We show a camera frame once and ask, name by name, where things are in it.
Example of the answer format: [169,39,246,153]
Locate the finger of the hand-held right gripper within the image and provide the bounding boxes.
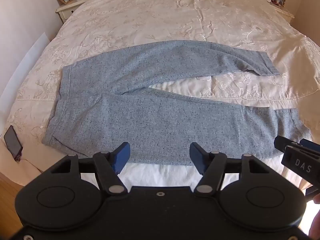
[274,136,302,153]

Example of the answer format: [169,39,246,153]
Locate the white nightstand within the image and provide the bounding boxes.
[254,0,295,24]
[55,0,98,23]

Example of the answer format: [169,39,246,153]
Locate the smartphone in red case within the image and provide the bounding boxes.
[3,125,24,161]

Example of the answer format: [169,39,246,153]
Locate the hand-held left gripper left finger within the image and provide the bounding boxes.
[51,142,131,196]

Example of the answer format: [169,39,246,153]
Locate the white bed sheet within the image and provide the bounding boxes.
[75,152,310,193]

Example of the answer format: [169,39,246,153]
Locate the cream embroidered bedspread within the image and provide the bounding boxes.
[0,0,320,192]

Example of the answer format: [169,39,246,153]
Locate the grey speckled pants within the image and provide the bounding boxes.
[41,40,313,167]

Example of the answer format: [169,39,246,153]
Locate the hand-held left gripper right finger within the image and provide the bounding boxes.
[189,142,271,196]

